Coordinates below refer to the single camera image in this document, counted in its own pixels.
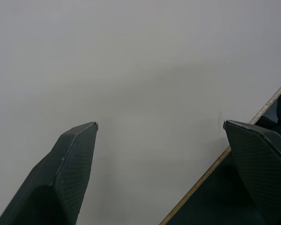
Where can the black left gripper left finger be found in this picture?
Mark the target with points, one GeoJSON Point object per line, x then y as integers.
{"type": "Point", "coordinates": [61, 178]}

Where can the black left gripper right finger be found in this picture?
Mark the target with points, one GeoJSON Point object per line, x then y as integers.
{"type": "Point", "coordinates": [260, 164]}

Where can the dark robot body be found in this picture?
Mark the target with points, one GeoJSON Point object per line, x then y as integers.
{"type": "Point", "coordinates": [215, 199]}

